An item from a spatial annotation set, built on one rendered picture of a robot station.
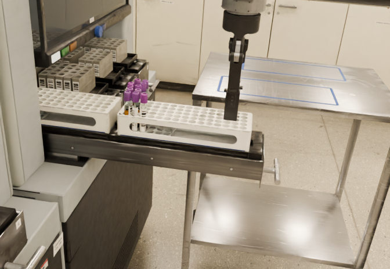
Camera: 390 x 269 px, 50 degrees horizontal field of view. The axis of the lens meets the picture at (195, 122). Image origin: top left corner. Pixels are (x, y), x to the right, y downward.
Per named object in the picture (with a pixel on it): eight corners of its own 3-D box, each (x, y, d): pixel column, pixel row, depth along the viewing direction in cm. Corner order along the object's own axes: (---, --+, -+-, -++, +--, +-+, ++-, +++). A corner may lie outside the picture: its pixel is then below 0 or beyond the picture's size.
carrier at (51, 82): (66, 82, 120) (64, 62, 118) (73, 83, 120) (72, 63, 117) (47, 97, 110) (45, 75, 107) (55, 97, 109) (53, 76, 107)
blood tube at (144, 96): (137, 137, 95) (138, 93, 90) (143, 135, 96) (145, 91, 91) (141, 140, 94) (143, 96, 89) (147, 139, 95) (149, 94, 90)
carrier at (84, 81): (89, 85, 119) (87, 65, 117) (96, 86, 119) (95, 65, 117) (72, 100, 109) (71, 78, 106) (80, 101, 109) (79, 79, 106)
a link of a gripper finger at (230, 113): (240, 90, 91) (239, 92, 90) (236, 119, 94) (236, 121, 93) (226, 89, 91) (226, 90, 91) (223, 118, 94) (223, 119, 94)
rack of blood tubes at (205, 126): (116, 139, 95) (116, 114, 92) (129, 121, 104) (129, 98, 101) (248, 157, 92) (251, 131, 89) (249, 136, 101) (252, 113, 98)
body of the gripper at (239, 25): (225, 5, 88) (221, 49, 92) (221, 13, 81) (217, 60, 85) (261, 9, 87) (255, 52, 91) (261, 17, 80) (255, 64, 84)
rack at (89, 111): (-15, 122, 98) (-19, 97, 96) (8, 106, 107) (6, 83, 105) (108, 138, 95) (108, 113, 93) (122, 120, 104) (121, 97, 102)
